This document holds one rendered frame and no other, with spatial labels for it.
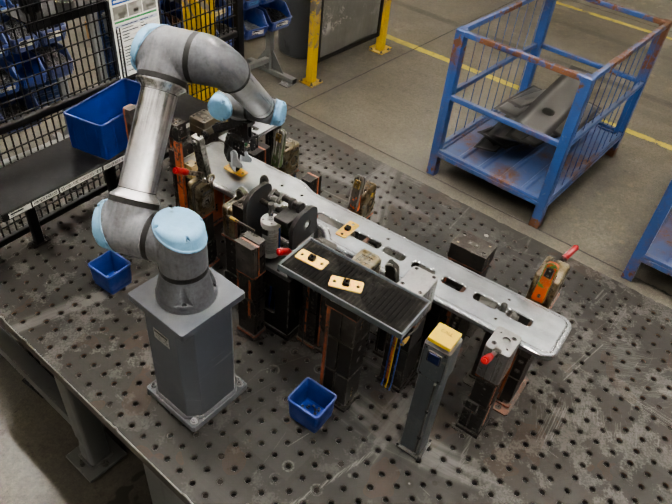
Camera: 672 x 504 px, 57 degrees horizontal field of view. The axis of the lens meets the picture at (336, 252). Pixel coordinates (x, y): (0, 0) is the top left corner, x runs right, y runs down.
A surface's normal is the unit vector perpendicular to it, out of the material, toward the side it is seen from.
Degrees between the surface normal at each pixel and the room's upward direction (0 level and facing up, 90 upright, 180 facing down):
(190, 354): 90
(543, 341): 0
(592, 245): 0
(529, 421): 0
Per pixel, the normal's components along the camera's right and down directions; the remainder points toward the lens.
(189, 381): 0.09, 0.66
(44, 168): 0.07, -0.75
